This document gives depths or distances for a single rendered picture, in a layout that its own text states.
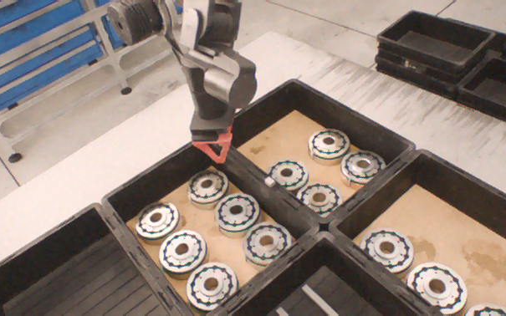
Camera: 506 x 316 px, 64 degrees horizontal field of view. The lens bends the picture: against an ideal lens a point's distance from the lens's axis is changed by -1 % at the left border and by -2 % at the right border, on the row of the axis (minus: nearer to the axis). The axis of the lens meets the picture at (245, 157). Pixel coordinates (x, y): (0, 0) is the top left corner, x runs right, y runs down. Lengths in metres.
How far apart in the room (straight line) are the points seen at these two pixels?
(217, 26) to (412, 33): 1.68
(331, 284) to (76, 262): 0.57
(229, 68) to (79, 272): 0.61
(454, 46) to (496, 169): 0.98
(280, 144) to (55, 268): 0.62
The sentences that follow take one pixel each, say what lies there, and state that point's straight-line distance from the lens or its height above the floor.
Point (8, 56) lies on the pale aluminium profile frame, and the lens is 2.61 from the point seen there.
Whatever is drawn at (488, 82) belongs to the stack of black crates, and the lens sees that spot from 2.16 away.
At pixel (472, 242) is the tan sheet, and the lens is 0.96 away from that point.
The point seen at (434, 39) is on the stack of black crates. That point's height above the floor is 0.49.
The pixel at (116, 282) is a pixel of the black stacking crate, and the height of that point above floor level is 0.83.
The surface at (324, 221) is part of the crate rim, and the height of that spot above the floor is 0.93.
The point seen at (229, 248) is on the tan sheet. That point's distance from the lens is 0.92.
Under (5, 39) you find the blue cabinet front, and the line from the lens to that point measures 2.63.
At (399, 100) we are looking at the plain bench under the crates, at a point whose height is 0.70.
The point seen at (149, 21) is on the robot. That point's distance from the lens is 1.72.
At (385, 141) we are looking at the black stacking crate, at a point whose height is 0.90.
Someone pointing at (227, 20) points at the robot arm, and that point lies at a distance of 0.64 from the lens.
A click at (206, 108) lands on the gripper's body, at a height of 1.18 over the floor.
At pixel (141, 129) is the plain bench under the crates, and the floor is 0.70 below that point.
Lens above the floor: 1.60
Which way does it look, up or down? 45 degrees down
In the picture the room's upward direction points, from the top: 12 degrees counter-clockwise
